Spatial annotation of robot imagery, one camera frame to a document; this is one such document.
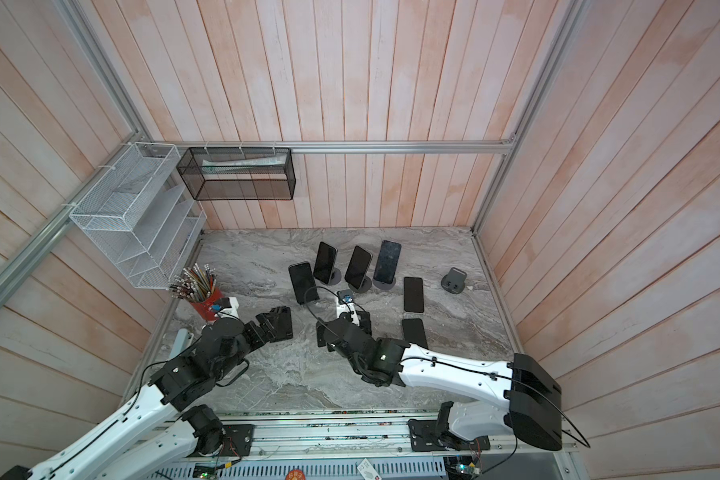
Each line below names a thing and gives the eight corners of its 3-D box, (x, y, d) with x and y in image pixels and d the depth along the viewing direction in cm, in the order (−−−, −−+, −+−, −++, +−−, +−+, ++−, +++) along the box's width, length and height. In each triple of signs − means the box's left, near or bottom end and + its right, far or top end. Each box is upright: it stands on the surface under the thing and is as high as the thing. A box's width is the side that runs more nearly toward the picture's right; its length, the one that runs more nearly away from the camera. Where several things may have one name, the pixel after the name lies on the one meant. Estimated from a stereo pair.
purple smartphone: (372, 287, 106) (374, 262, 95) (379, 264, 112) (382, 239, 101) (390, 292, 104) (394, 267, 93) (397, 269, 111) (401, 244, 100)
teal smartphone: (345, 285, 106) (344, 257, 94) (357, 273, 110) (357, 244, 97) (359, 294, 104) (360, 267, 91) (371, 282, 107) (373, 253, 94)
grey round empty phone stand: (440, 287, 106) (445, 274, 100) (448, 278, 108) (454, 265, 102) (455, 297, 103) (462, 285, 97) (463, 288, 105) (470, 276, 99)
